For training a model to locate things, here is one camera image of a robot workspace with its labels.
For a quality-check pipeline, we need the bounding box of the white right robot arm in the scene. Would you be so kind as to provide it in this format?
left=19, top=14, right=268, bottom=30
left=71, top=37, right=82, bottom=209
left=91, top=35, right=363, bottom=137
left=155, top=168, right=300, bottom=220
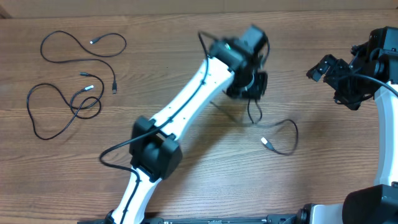
left=294, top=26, right=397, bottom=224

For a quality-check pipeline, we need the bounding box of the black USB cable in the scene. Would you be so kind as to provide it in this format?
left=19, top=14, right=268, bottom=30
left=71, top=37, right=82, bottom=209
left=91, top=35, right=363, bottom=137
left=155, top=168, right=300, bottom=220
left=39, top=30, right=127, bottom=95

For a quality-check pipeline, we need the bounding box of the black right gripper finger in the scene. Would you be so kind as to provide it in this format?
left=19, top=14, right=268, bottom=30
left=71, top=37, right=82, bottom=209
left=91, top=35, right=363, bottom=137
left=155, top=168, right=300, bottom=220
left=333, top=91, right=361, bottom=111
left=306, top=54, right=337, bottom=82

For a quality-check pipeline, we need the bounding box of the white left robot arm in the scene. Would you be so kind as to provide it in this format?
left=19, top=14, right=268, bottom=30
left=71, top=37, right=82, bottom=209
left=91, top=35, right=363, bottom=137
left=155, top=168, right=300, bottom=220
left=99, top=25, right=270, bottom=223

